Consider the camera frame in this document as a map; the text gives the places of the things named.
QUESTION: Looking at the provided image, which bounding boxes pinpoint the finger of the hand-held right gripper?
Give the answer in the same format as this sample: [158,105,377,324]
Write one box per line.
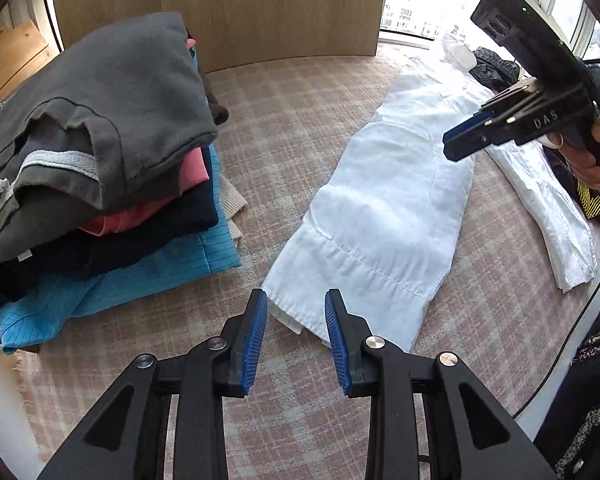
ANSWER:
[444,82,543,143]
[442,120,518,162]

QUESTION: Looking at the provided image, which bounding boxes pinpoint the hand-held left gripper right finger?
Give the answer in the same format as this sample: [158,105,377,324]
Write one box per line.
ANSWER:
[325,288,561,480]

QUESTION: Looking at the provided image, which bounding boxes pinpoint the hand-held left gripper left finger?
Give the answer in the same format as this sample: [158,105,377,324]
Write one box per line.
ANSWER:
[37,288,268,480]

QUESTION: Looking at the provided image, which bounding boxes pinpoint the white shirt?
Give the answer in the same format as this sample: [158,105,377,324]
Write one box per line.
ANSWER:
[261,35,598,353]

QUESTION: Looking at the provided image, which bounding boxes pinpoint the person's right hand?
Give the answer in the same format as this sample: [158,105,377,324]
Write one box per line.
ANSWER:
[540,115,600,192]

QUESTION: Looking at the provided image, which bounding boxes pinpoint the white framed window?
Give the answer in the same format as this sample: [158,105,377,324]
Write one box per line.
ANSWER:
[380,0,600,61]

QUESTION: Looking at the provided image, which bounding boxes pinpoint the black yellow striped garment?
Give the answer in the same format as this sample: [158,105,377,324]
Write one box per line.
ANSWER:
[550,150,600,226]

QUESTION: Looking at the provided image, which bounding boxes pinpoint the folded beige garment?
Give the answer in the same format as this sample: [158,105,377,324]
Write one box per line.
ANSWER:
[220,172,249,243]

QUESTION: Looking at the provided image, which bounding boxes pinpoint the pink plaid blanket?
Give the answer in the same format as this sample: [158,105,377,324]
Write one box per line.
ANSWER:
[12,42,600,480]

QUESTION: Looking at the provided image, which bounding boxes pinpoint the folded pink garment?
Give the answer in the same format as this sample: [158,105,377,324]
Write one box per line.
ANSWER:
[0,147,211,291]

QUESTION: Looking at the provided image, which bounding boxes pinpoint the large light wooden board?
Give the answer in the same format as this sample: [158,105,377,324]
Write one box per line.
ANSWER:
[50,0,391,75]

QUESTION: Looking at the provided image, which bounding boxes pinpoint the person's dark tweed jacket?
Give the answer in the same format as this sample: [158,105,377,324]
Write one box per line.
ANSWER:
[532,300,600,480]

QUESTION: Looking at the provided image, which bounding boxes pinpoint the folded grey shirt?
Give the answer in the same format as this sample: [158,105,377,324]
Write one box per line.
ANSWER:
[0,11,220,271]

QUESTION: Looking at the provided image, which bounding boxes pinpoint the pine plank panel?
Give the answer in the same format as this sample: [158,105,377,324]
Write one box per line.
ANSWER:
[0,20,56,356]

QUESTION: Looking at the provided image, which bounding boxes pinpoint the black drawstring pants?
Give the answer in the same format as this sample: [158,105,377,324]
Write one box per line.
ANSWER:
[472,46,521,93]

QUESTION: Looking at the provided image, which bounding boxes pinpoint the black cable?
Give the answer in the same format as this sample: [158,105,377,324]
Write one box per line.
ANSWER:
[512,57,600,418]

